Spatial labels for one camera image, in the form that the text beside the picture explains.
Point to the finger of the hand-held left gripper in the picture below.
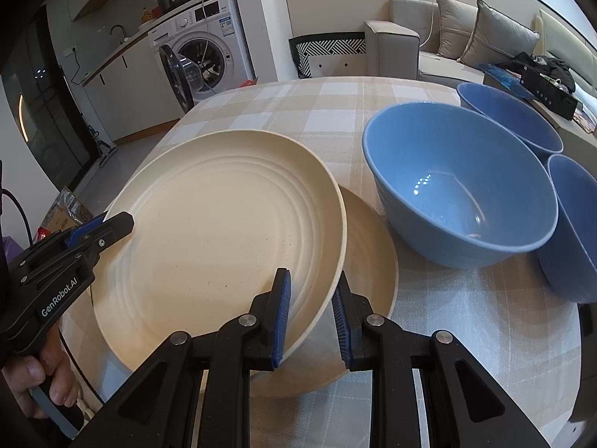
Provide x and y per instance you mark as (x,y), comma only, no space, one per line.
(116,228)
(88,228)

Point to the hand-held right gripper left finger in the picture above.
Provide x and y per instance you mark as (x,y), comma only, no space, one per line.
(282,317)

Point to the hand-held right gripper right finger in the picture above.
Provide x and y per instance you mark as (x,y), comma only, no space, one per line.
(339,322)

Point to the small cream plate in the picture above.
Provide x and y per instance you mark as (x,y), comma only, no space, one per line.
(368,252)

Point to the large cream ridged plate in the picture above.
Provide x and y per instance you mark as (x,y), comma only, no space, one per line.
(210,224)

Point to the blue ceramic bowl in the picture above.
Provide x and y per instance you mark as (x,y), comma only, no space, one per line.
(508,112)
(573,242)
(443,172)

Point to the person's left hand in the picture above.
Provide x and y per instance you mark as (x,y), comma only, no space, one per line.
(28,378)

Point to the printed snack bag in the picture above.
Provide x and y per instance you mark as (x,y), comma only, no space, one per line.
(70,210)

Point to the white floor mop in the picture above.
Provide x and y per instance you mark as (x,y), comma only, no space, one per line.
(105,154)

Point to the black glass door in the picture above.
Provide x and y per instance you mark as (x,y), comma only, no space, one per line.
(46,126)

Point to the white kitchen counter cabinet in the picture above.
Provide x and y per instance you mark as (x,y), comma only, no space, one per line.
(130,102)

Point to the black kitchen faucet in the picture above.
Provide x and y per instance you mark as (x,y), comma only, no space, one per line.
(119,32)

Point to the white washing machine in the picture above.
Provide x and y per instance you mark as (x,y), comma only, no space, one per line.
(219,23)

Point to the black white patterned basket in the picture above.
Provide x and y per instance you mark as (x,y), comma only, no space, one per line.
(326,49)

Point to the grey fabric sofa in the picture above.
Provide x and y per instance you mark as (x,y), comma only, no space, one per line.
(392,42)

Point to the black cardboard box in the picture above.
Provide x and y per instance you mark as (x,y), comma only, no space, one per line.
(545,91)

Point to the printed magazine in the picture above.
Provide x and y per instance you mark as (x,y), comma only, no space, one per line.
(585,119)

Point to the grey sofa pillow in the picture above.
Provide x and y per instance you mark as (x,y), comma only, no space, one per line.
(454,23)
(501,37)

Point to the black jacket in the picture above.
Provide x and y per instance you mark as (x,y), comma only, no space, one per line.
(550,65)

